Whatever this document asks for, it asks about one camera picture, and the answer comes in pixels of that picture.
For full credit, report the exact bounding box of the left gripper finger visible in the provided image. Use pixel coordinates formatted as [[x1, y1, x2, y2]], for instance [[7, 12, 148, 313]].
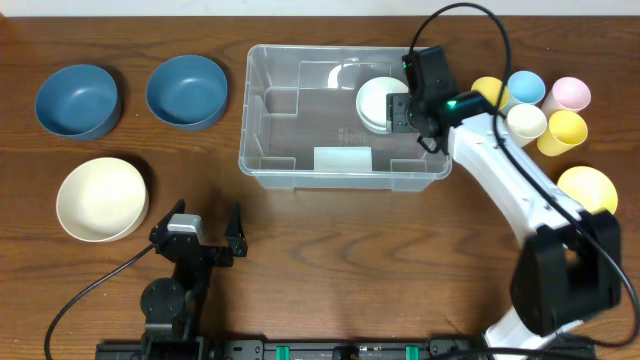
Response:
[[224, 203, 248, 257], [149, 199, 186, 244]]

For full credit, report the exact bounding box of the white small bowl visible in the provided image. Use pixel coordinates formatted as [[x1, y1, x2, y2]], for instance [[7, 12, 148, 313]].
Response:
[[356, 77, 408, 135]]

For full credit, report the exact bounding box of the yellow cup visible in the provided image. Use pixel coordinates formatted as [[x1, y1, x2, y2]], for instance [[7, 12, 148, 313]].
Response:
[[471, 76, 510, 110], [536, 110, 588, 157]]

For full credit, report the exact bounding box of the white cup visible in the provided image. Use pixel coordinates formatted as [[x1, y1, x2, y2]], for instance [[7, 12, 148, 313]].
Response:
[[505, 104, 547, 148]]

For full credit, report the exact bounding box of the light blue cup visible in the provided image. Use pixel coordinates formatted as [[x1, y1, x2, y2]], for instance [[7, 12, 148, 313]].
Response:
[[501, 70, 546, 115]]

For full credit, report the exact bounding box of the yellow small bowl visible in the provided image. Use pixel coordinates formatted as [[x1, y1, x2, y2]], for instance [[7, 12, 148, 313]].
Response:
[[557, 166, 619, 214]]

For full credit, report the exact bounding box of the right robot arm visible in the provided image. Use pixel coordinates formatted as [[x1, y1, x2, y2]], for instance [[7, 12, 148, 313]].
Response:
[[385, 91, 628, 355]]

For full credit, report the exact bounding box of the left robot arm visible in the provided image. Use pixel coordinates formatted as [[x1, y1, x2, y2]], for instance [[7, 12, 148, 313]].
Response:
[[140, 200, 248, 340]]

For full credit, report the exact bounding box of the cream large bowl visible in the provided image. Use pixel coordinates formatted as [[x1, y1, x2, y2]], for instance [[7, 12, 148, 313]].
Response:
[[56, 157, 150, 243]]

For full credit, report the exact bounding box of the clear plastic storage bin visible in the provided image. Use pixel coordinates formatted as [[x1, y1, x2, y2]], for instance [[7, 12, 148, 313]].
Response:
[[239, 44, 452, 192]]

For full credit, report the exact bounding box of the pink cup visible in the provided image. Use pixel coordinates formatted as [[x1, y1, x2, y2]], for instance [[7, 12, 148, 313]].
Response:
[[541, 77, 592, 119]]

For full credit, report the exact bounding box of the dark blue bowl near bin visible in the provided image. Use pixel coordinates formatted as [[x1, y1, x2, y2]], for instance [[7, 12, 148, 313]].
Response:
[[145, 55, 229, 131]]

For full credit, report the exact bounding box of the dark blue bowl far left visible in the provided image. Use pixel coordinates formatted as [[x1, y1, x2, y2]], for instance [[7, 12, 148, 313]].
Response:
[[34, 64, 122, 141]]

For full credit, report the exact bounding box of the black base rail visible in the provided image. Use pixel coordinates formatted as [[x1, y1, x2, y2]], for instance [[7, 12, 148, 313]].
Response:
[[94, 337, 599, 360]]

